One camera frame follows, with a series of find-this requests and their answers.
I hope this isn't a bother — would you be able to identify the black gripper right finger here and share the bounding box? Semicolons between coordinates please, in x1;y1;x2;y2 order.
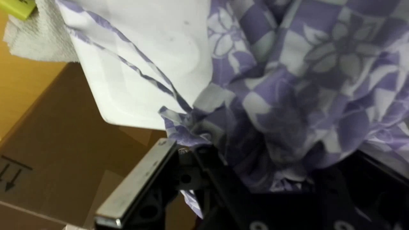
315;151;409;230

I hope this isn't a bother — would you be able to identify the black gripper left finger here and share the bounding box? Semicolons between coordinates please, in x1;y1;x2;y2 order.
94;136;241;230

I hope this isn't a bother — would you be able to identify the purple checkered cloth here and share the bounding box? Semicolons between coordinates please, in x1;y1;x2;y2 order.
57;0;409;218

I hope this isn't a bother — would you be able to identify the white plastic basket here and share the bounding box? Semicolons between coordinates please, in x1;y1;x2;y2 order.
57;0;215;131

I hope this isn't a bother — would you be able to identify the brown cardboard box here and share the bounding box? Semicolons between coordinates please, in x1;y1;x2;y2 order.
0;61;197;230

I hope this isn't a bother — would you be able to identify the white terry towel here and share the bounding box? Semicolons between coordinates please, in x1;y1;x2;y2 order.
3;0;81;64

